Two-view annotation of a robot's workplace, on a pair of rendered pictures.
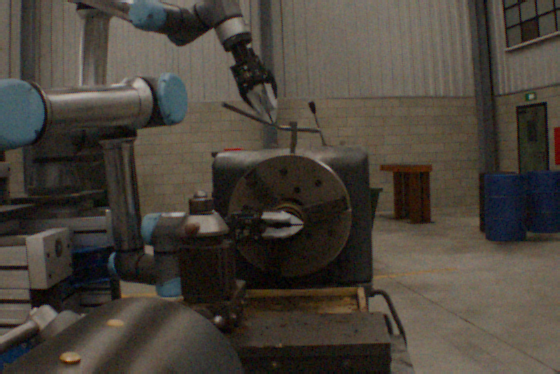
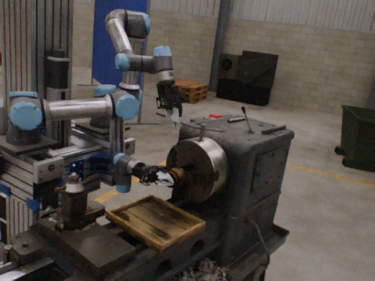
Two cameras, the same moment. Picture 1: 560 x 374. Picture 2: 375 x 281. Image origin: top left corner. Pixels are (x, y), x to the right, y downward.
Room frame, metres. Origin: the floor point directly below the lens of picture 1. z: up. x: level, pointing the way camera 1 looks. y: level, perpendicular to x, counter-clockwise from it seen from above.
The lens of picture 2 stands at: (0.05, -0.84, 1.72)
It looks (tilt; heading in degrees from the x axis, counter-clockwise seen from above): 17 degrees down; 32
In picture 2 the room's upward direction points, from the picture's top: 7 degrees clockwise
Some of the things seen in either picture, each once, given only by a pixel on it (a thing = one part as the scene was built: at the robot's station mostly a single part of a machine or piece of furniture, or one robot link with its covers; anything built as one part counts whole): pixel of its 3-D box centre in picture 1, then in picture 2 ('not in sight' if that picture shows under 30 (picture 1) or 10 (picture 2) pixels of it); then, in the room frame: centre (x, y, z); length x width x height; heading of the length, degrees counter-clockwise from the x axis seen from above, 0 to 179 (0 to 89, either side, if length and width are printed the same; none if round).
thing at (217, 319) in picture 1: (211, 308); (78, 216); (0.88, 0.12, 0.99); 0.20 x 0.10 x 0.05; 174
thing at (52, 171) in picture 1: (53, 175); (103, 116); (1.45, 0.61, 1.21); 0.15 x 0.15 x 0.10
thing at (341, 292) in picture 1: (285, 312); (155, 220); (1.23, 0.00, 0.89); 0.36 x 0.30 x 0.04; 84
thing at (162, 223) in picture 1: (167, 230); (125, 163); (1.28, 0.26, 1.07); 0.11 x 0.08 x 0.09; 84
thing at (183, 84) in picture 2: not in sight; (187, 91); (8.32, 4.49, 0.22); 1.25 x 0.86 x 0.44; 12
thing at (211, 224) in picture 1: (202, 223); (73, 185); (0.85, 0.12, 1.13); 0.08 x 0.08 x 0.03
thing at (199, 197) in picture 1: (200, 202); (74, 177); (0.85, 0.12, 1.17); 0.04 x 0.04 x 0.03
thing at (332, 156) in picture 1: (295, 207); (234, 157); (1.88, -0.05, 1.06); 0.59 x 0.48 x 0.39; 174
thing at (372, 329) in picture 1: (248, 342); (81, 236); (0.84, 0.06, 0.95); 0.43 x 0.17 x 0.05; 84
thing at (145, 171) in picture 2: (234, 227); (146, 173); (1.26, 0.11, 1.08); 0.12 x 0.09 x 0.08; 84
